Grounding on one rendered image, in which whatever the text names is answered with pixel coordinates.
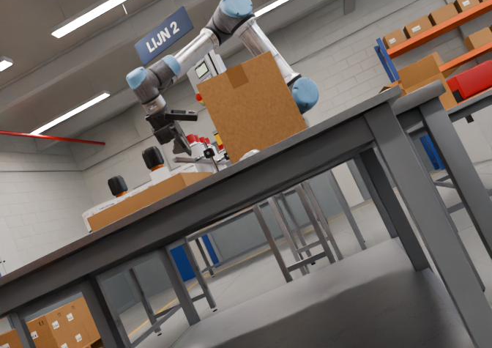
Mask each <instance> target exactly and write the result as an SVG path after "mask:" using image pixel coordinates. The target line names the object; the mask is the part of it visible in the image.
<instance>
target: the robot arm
mask: <svg viewBox="0 0 492 348"><path fill-rule="evenodd" d="M252 6H253V4H252V2H251V0H221V1H220V4H219V6H218V7H217V9H216V11H215V13H214V14H213V16H212V18H211V19H210V21H209V22H208V24H207V25H206V26H205V27H204V28H203V29H202V30H201V34H200V35H199V36H197V37H196V38H195V39H194V40H193V41H192V42H191V43H190V44H188V45H187V46H186V47H185V48H183V49H182V50H181V51H180V52H179V53H178V54H177V55H175V56H172V55H167V56H165V57H164V58H162V59H161V60H160V61H158V62H157V63H155V64H153V65H152V66H151V67H150V68H148V69H147V70H145V69H144V67H139V68H137V69H135V70H133V71H132V72H131V73H129V74H128V75H127V77H126V80H127V82H128V84H129V86H130V88H131V89H132V90H133V92H134V93H135V95H136V97H137V98H138V99H139V101H140V102H141V104H142V106H143V107H144V109H145V110H146V112H147V115H146V117H145V119H146V121H149V123H150V124H151V126H152V127H153V128H154V130H153V131H154V132H153V131H152V132H153V134H154V136H155V137H156V139H157V140H158V141H159V143H160V145H163V144H167V143H168V142H170V141H171V140H172V139H174V146H173V150H172V152H173V153H174V154H175V155H176V154H180V153H183V152H186V153H187V154H188V155H189V156H191V155H192V150H191V148H190V145H189V142H188V140H187V138H186V136H185V134H184V132H183V130H182V129H181V127H180V125H179V123H178V122H177V120H180V121H194V122H196V121H197V120H198V112H197V111H183V110H168V106H167V105H166V104H165V101H164V99H163V97H162V95H163V94H164V93H165V90H167V89H168V88H169V87H170V86H171V85H172V84H174V83H175V82H176V81H177V80H178V79H179V78H181V77H182V76H183V75H184V74H185V73H186V72H187V71H188V70H189V69H190V68H191V67H193V66H194V65H195V64H196V63H197V62H199V61H200V60H201V59H202V58H203V57H204V56H205V55H207V54H208V53H209V52H210V51H211V50H212V49H217V48H218V47H220V46H221V45H222V44H223V43H224V42H225V41H227V40H228V39H229V38H231V37H232V36H233V37H238V38H239V39H240V40H241V41H242V42H243V43H244V45H245V46H246V47H247V49H248V50H249V52H251V53H252V55H253V56H254V58H255V57H257V56H259V55H261V54H263V53H265V52H267V51H271V52H272V55H273V57H274V59H275V61H276V63H277V65H278V67H279V69H280V71H281V73H282V76H283V78H284V80H285V82H286V84H287V86H288V88H289V90H290V92H291V95H292V97H293V99H294V101H295V103H296V104H297V107H298V109H299V112H300V113H301V115H302V118H303V119H304V117H303V114H304V113H305V112H307V111H309V110H310V109H311V108H312V107H313V106H314V105H315V104H316V103H317V101H318V95H319V92H318V87H317V86H316V84H315V82H314V81H313V80H311V79H309V78H303V77H302V76H301V74H300V73H295V72H294V71H293V70H292V69H291V68H290V67H289V65H288V64H287V63H286V61H285V60H284V58H283V57H282V56H281V55H280V54H279V53H278V51H277V50H276V48H275V47H274V46H273V44H272V43H271V42H270V41H269V40H268V38H267V37H266V35H265V34H264V33H263V32H262V30H261V29H260V28H259V27H258V25H257V24H256V16H255V15H254V14H253V12H252V10H253V7H252ZM165 111H166V112H165ZM304 121H305V119H304ZM305 124H306V125H307V123H306V121H305ZM307 128H309V126H308V125H307ZM155 131H156V132H155Z"/></svg>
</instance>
